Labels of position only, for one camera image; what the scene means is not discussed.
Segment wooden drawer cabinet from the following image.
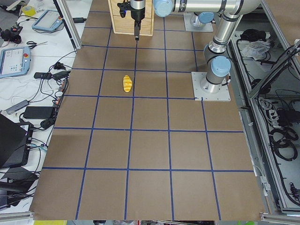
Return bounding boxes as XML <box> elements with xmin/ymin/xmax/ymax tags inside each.
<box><xmin>108</xmin><ymin>0</ymin><xmax>154</xmax><ymax>36</ymax></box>

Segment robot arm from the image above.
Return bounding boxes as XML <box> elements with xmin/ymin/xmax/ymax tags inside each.
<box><xmin>152</xmin><ymin>0</ymin><xmax>261</xmax><ymax>93</ymax></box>
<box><xmin>190</xmin><ymin>12</ymin><xmax>214</xmax><ymax>27</ymax></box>

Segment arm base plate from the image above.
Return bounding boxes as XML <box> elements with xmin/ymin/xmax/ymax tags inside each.
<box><xmin>184</xmin><ymin>12</ymin><xmax>214</xmax><ymax>32</ymax></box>
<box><xmin>191</xmin><ymin>72</ymin><xmax>231</xmax><ymax>102</ymax></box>

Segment black laptop computer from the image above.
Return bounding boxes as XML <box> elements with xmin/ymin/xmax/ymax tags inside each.
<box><xmin>0</xmin><ymin>115</ymin><xmax>33</xmax><ymax>169</ymax></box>

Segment teach pendant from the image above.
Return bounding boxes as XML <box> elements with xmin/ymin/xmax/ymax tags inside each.
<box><xmin>31</xmin><ymin>9</ymin><xmax>63</xmax><ymax>33</ymax></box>
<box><xmin>0</xmin><ymin>46</ymin><xmax>31</xmax><ymax>78</ymax></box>

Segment crumpled white cloth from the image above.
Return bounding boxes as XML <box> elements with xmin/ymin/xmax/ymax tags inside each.
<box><xmin>241</xmin><ymin>40</ymin><xmax>271</xmax><ymax>60</ymax></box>

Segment striped toy bread loaf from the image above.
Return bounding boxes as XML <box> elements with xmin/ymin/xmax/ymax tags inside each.
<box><xmin>123</xmin><ymin>75</ymin><xmax>133</xmax><ymax>93</ymax></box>

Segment far teach pendant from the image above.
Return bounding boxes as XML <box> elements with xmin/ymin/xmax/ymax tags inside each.
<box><xmin>31</xmin><ymin>9</ymin><xmax>63</xmax><ymax>33</ymax></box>

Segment black power strip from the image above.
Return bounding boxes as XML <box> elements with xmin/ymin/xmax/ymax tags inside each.
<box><xmin>52</xmin><ymin>77</ymin><xmax>69</xmax><ymax>108</ymax></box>

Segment black scissors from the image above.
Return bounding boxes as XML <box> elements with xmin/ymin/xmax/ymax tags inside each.
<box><xmin>26</xmin><ymin>41</ymin><xmax>48</xmax><ymax>49</ymax></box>

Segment coiled black cables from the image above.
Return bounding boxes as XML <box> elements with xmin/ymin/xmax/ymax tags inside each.
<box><xmin>268</xmin><ymin>127</ymin><xmax>298</xmax><ymax>162</ymax></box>

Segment black power brick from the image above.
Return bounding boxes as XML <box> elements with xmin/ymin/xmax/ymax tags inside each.
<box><xmin>23</xmin><ymin>106</ymin><xmax>53</xmax><ymax>119</ymax></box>

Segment grey usb hub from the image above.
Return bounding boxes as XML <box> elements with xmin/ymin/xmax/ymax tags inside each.
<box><xmin>6</xmin><ymin>100</ymin><xmax>29</xmax><ymax>115</ymax></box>

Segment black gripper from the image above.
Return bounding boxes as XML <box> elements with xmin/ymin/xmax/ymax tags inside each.
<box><xmin>130</xmin><ymin>0</ymin><xmax>145</xmax><ymax>41</ymax></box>

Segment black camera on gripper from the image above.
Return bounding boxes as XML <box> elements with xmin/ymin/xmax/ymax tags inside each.
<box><xmin>117</xmin><ymin>0</ymin><xmax>130</xmax><ymax>18</ymax></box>

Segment near teach pendant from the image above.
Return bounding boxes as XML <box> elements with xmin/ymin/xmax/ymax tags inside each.
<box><xmin>0</xmin><ymin>46</ymin><xmax>31</xmax><ymax>78</ymax></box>

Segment yellow tape roll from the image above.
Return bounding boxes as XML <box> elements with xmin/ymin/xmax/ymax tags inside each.
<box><xmin>21</xmin><ymin>5</ymin><xmax>36</xmax><ymax>16</ymax></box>

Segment aluminium frame post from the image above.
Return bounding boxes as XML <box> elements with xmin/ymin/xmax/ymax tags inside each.
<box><xmin>53</xmin><ymin>0</ymin><xmax>82</xmax><ymax>51</ymax></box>

